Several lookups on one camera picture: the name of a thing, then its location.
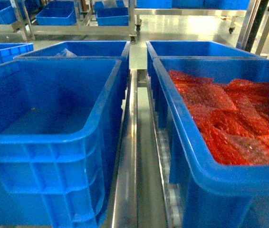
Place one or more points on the stainless steel shelf rack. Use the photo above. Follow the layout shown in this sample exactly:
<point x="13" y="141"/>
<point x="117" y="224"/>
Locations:
<point x="142" y="196"/>

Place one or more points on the blue bin rear right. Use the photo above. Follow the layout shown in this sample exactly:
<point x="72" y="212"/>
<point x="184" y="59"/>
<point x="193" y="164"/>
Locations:
<point x="172" y="48"/>

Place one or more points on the red bubble wrap bags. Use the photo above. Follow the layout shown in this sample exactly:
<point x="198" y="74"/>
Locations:
<point x="232" y="118"/>

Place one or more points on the blue plastic bin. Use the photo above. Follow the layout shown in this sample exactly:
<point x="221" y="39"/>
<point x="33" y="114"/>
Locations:
<point x="59" y="131"/>

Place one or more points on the blue bin left edge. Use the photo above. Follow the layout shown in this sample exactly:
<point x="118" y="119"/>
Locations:
<point x="10" y="50"/>

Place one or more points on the blue bin on far rack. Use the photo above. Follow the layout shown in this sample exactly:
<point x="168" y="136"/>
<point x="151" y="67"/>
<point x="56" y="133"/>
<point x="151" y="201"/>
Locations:
<point x="117" y="16"/>
<point x="57" y="13"/>

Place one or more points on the blue bin with red bags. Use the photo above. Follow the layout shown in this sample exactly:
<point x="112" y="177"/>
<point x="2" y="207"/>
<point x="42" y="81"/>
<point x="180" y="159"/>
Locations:
<point x="212" y="195"/>

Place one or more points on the blue bin rear left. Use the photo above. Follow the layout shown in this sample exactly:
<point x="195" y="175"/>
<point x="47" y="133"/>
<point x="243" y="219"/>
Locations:
<point x="107" y="49"/>

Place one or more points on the clear plastic bag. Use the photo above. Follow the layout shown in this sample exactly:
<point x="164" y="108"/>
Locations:
<point x="65" y="53"/>

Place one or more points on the far stainless wheeled rack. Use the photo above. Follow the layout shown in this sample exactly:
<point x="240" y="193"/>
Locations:
<point x="29" y="29"/>

